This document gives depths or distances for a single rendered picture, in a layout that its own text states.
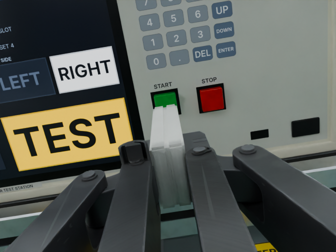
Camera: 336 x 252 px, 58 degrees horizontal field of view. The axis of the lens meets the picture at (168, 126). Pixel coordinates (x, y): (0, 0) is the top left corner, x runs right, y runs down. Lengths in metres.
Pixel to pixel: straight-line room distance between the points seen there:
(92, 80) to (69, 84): 0.02
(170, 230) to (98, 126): 0.11
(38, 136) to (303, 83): 0.23
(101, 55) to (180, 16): 0.07
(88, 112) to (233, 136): 0.13
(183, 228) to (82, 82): 0.15
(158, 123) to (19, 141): 0.16
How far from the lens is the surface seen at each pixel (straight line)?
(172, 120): 0.16
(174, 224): 0.27
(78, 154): 0.28
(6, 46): 0.27
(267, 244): 0.27
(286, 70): 0.27
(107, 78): 0.25
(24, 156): 0.29
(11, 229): 0.30
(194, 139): 0.15
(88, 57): 0.25
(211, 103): 0.25
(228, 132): 0.27
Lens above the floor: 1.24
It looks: 18 degrees down
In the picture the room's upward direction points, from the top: 10 degrees counter-clockwise
